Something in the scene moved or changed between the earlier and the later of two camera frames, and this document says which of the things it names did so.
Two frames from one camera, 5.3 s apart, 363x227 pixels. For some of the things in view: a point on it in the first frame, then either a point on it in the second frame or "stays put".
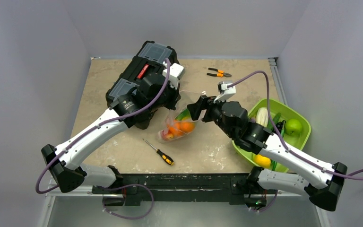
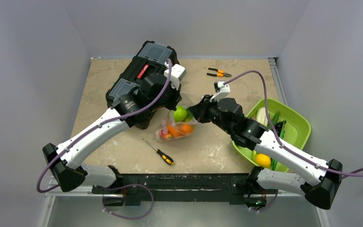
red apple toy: (168, 136) stays put
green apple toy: (293, 127) -> (180, 114)
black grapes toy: (280, 125) stays put
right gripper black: (207, 104) stays put
